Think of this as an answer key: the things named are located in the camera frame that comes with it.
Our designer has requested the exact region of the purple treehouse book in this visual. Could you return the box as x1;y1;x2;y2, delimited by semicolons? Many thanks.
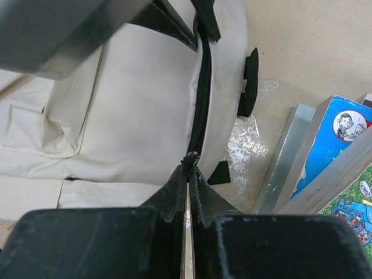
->
277;128;371;262

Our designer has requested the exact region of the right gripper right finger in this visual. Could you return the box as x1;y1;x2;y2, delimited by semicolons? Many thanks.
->
188;166;371;278

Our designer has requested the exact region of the beige student backpack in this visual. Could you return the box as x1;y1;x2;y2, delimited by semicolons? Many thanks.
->
1;1;248;221

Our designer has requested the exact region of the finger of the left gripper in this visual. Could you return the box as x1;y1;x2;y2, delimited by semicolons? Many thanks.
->
191;0;221;41
136;0;198;52

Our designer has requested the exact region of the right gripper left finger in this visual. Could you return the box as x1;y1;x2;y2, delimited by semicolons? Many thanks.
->
1;165;187;278

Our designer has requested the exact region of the pale blue hardcover book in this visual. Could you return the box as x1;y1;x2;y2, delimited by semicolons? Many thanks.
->
253;103;316;214

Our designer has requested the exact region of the blue cartoon paperback book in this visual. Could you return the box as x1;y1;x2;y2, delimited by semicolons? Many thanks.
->
273;95;371;213

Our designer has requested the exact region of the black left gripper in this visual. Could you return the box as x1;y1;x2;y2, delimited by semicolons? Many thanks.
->
1;1;157;80

